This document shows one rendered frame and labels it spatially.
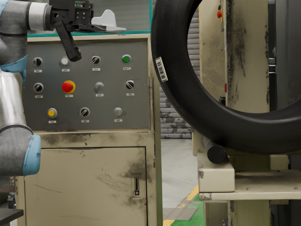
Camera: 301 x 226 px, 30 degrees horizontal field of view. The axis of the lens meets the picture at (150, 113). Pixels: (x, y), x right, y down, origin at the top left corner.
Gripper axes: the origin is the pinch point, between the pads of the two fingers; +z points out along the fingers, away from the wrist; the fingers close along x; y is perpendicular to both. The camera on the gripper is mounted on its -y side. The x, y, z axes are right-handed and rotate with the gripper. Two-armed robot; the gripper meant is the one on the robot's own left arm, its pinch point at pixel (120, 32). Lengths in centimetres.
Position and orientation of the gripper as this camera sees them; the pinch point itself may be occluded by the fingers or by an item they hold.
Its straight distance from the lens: 152.5
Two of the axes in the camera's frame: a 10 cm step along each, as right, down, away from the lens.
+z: 9.9, 1.0, -0.7
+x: 0.7, -0.5, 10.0
